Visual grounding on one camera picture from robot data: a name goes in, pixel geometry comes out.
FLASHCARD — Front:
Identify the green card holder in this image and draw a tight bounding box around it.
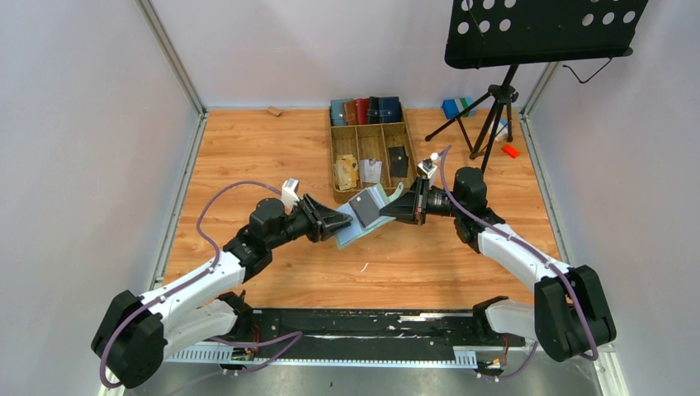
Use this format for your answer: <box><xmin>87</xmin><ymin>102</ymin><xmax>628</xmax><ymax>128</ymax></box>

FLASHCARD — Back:
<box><xmin>335</xmin><ymin>182</ymin><xmax>404</xmax><ymax>249</ymax></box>

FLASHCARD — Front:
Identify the dark card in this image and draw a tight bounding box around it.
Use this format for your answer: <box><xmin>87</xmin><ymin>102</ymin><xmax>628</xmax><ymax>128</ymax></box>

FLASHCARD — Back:
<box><xmin>349</xmin><ymin>189</ymin><xmax>380</xmax><ymax>228</ymax></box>

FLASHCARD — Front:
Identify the grey credit card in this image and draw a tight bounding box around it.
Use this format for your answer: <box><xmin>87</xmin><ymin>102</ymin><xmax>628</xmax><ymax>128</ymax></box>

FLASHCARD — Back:
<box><xmin>359</xmin><ymin>158</ymin><xmax>383</xmax><ymax>184</ymax></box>

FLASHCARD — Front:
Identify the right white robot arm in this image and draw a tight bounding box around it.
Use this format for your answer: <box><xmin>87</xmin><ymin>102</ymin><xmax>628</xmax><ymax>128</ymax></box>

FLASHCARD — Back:
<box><xmin>380</xmin><ymin>167</ymin><xmax>617</xmax><ymax>362</ymax></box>

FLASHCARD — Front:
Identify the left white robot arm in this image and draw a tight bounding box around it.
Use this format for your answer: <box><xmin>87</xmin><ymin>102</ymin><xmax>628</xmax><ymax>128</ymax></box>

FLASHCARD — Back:
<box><xmin>91</xmin><ymin>195</ymin><xmax>352</xmax><ymax>389</ymax></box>

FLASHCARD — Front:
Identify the black card in tray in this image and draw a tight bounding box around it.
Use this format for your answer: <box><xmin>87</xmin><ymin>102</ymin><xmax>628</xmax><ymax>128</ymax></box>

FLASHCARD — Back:
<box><xmin>388</xmin><ymin>145</ymin><xmax>409</xmax><ymax>178</ymax></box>

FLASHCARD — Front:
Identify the gold cards pile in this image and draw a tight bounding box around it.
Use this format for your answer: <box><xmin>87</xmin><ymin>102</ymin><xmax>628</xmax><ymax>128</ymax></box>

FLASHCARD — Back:
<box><xmin>333</xmin><ymin>154</ymin><xmax>359</xmax><ymax>191</ymax></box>

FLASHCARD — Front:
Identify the red small block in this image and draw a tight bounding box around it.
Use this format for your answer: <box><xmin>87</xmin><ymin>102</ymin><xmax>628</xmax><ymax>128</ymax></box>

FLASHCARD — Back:
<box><xmin>502</xmin><ymin>144</ymin><xmax>520</xmax><ymax>158</ymax></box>

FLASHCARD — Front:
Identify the wicker tray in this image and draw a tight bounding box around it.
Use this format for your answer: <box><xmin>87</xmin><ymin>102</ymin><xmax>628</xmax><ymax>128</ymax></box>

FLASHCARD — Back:
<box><xmin>326</xmin><ymin>111</ymin><xmax>418</xmax><ymax>204</ymax></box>

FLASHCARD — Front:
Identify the white blue small object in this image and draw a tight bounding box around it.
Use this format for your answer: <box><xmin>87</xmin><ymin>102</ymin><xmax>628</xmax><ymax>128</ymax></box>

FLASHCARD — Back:
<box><xmin>494</xmin><ymin>119</ymin><xmax>508</xmax><ymax>142</ymax></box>

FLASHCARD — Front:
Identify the blue green white block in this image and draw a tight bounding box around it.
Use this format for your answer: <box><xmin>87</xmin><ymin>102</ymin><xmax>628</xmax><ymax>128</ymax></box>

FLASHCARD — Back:
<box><xmin>441</xmin><ymin>97</ymin><xmax>476</xmax><ymax>120</ymax></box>

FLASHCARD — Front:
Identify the black wallet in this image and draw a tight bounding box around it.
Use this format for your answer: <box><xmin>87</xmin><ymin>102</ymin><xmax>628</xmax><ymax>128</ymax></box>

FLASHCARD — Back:
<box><xmin>367</xmin><ymin>97</ymin><xmax>381</xmax><ymax>125</ymax></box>

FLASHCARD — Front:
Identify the dark blue wallet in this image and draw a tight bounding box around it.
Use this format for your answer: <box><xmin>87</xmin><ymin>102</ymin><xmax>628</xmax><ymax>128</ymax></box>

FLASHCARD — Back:
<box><xmin>379</xmin><ymin>97</ymin><xmax>402</xmax><ymax>123</ymax></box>

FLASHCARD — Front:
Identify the light blue wallet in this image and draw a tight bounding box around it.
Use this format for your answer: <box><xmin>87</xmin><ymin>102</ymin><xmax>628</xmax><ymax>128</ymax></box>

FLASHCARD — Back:
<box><xmin>330</xmin><ymin>98</ymin><xmax>354</xmax><ymax>126</ymax></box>

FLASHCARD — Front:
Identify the red wallet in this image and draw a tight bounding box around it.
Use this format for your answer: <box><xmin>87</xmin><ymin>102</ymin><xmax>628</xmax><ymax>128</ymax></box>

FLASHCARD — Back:
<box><xmin>355</xmin><ymin>97</ymin><xmax>369</xmax><ymax>125</ymax></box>

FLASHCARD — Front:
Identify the brown wallet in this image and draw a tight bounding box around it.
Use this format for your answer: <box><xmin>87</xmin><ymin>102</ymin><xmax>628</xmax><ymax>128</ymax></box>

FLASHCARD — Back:
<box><xmin>342</xmin><ymin>99</ymin><xmax>357</xmax><ymax>125</ymax></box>

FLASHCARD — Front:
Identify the small cardboard piece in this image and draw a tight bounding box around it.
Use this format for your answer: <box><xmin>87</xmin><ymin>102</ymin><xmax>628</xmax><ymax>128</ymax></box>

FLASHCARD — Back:
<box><xmin>266</xmin><ymin>106</ymin><xmax>282</xmax><ymax>117</ymax></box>

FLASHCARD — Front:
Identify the black music stand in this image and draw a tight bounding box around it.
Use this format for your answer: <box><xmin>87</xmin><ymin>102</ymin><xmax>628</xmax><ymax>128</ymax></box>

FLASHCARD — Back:
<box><xmin>425</xmin><ymin>0</ymin><xmax>647</xmax><ymax>168</ymax></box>

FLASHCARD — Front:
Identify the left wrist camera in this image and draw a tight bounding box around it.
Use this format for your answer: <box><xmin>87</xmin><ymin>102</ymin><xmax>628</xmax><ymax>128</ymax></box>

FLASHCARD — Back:
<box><xmin>280</xmin><ymin>178</ymin><xmax>300</xmax><ymax>210</ymax></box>

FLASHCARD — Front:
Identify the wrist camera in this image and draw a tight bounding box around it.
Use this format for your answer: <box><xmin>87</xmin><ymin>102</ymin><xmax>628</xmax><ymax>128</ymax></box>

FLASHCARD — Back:
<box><xmin>417</xmin><ymin>152</ymin><xmax>441</xmax><ymax>186</ymax></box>
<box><xmin>280</xmin><ymin>178</ymin><xmax>300</xmax><ymax>210</ymax></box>

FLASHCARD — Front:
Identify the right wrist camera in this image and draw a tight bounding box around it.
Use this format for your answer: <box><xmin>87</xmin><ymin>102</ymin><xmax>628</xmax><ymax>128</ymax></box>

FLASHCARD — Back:
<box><xmin>417</xmin><ymin>152</ymin><xmax>441</xmax><ymax>186</ymax></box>

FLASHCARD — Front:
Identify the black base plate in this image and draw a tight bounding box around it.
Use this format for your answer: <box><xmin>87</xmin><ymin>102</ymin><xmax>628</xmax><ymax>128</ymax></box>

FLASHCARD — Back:
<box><xmin>223</xmin><ymin>308</ymin><xmax>527</xmax><ymax>362</ymax></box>

